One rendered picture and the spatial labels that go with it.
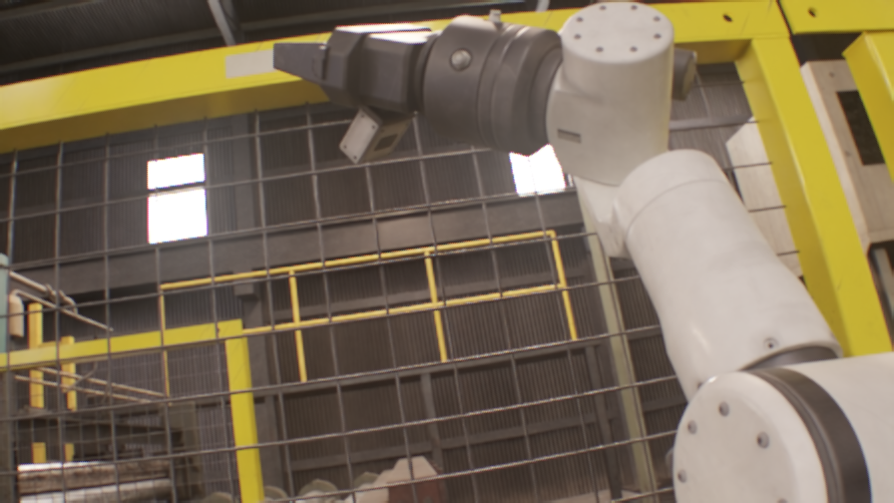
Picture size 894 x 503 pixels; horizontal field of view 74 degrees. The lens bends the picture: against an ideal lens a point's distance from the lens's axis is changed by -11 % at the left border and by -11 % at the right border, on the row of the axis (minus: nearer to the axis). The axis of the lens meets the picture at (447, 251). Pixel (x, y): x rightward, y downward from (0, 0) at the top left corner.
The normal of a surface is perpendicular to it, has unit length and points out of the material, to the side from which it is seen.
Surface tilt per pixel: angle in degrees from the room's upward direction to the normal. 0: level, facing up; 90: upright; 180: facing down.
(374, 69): 115
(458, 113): 131
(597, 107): 137
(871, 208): 90
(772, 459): 86
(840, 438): 69
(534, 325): 90
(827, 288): 90
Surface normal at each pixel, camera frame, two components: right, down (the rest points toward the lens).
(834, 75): 0.06, -0.28
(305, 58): -0.53, 0.30
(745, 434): -0.97, 0.02
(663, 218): -0.72, -0.36
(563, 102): -0.51, 0.72
